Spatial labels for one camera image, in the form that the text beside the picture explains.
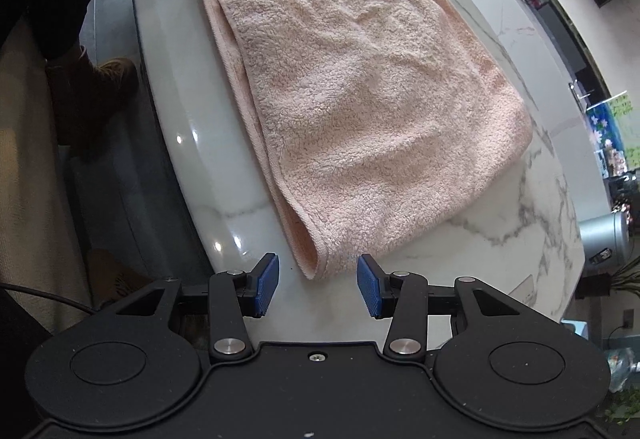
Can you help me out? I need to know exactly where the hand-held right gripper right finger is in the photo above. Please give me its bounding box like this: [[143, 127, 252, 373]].
[[356, 253, 527, 361]]

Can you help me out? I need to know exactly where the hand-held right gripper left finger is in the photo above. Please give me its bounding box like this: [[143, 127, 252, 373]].
[[114, 253, 280, 361]]

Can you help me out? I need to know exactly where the pink towel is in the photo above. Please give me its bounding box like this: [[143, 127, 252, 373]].
[[190, 0, 533, 281]]

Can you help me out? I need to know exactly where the person's brown boot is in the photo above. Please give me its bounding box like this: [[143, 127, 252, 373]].
[[46, 44, 140, 146]]

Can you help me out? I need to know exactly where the silver trash can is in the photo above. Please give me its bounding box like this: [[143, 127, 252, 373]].
[[578, 210, 634, 278]]

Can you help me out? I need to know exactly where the potted green plant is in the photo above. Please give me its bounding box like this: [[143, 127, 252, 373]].
[[575, 253, 640, 306]]

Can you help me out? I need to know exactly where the beige rug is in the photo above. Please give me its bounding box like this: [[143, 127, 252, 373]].
[[0, 19, 96, 320]]

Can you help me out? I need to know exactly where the clear plastic bag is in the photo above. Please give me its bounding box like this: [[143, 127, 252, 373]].
[[602, 346, 640, 395]]

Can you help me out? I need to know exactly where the flower print box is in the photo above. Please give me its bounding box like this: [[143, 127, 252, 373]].
[[586, 90, 640, 181]]

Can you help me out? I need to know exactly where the white marble TV cabinet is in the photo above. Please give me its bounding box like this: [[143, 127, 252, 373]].
[[425, 0, 640, 220]]

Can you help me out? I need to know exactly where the black cable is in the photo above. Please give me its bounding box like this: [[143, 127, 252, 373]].
[[0, 281, 97, 316]]

